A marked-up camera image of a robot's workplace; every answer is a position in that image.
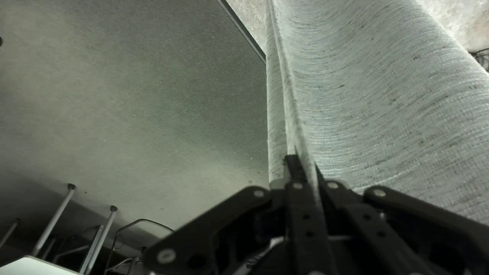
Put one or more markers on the black sled base chair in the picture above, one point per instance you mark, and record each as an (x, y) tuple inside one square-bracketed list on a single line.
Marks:
[(143, 219)]

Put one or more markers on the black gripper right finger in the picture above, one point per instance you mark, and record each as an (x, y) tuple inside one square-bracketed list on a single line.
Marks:
[(387, 235)]

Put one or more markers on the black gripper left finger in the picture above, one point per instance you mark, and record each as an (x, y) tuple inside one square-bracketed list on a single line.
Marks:
[(300, 219)]

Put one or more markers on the grey fabric curtain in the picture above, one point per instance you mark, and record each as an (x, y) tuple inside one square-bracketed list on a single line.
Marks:
[(383, 102)]

